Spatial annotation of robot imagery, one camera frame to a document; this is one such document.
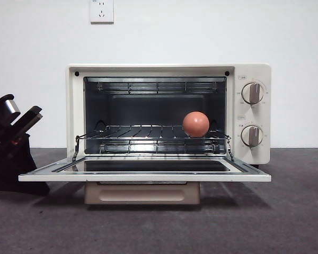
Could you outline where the white wall socket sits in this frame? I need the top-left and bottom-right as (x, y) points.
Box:
(90, 0), (114, 25)

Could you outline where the cream Toshiba toaster oven body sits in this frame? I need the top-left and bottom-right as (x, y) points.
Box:
(66, 62), (271, 168)

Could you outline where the glass oven door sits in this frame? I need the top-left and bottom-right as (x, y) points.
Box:
(17, 155), (272, 184)

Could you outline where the brown oven door handle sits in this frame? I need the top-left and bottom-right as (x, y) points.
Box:
(84, 182), (201, 206)

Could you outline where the brown egg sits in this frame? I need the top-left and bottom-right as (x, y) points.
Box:
(182, 111), (210, 138)

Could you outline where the cream temperature knob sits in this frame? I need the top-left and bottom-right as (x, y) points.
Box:
(241, 82), (264, 105)

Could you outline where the cream timer knob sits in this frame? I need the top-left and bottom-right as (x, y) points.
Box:
(241, 125), (264, 148)

